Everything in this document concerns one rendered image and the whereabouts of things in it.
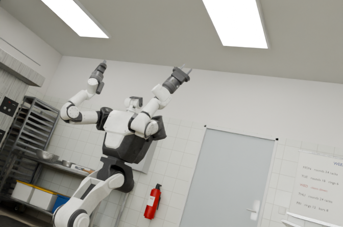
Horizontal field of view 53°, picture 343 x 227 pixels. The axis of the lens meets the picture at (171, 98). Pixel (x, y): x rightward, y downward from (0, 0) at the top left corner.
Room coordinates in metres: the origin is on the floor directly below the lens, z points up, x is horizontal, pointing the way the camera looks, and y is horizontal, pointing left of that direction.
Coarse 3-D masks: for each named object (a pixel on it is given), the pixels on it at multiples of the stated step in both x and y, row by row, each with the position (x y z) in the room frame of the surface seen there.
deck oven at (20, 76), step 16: (0, 48) 4.23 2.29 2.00; (0, 64) 4.43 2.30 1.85; (16, 64) 4.51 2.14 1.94; (0, 80) 4.66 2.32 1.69; (16, 80) 4.86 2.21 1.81; (32, 80) 4.81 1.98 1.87; (0, 96) 4.72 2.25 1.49; (16, 96) 4.97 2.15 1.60; (0, 112) 4.85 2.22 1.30; (16, 112) 5.07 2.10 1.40; (0, 128) 4.95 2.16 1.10; (0, 144) 5.05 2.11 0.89
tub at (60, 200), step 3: (57, 195) 5.23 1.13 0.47; (60, 195) 5.21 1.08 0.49; (57, 198) 5.23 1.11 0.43; (60, 198) 5.21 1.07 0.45; (63, 198) 5.19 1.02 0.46; (66, 198) 5.16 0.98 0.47; (69, 198) 5.13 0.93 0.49; (57, 201) 5.23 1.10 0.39; (60, 201) 5.20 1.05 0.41; (63, 201) 5.18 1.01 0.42; (66, 201) 5.16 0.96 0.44; (57, 204) 5.22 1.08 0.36; (60, 204) 5.20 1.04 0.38; (54, 207) 5.23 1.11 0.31; (57, 207) 5.21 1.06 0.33; (54, 210) 5.22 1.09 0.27
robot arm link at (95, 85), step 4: (92, 76) 2.29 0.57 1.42; (96, 76) 2.29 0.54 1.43; (88, 80) 2.24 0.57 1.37; (92, 80) 2.25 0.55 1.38; (96, 80) 2.25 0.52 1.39; (100, 80) 2.30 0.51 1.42; (88, 84) 2.24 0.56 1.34; (92, 84) 2.23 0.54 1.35; (96, 84) 2.25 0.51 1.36; (100, 84) 2.30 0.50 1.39; (88, 88) 2.28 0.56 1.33; (92, 88) 2.26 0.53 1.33; (96, 88) 2.30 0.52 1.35; (100, 88) 2.29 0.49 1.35; (88, 92) 2.31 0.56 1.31; (92, 92) 2.30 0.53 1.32; (96, 92) 2.29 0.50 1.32; (100, 92) 2.28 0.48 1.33
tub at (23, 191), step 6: (18, 186) 5.62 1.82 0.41; (24, 186) 5.56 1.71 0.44; (30, 186) 5.52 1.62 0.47; (36, 186) 5.57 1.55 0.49; (18, 192) 5.60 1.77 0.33; (24, 192) 5.54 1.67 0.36; (30, 192) 5.49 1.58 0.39; (18, 198) 5.57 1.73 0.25; (24, 198) 5.51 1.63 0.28; (30, 198) 5.53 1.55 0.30
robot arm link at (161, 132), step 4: (156, 120) 2.06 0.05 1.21; (160, 120) 2.10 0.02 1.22; (160, 124) 2.08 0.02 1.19; (160, 128) 2.09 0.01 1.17; (164, 128) 2.14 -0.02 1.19; (156, 132) 2.06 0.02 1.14; (160, 132) 2.11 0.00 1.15; (164, 132) 2.13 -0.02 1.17; (156, 136) 2.12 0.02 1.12; (160, 136) 2.11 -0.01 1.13
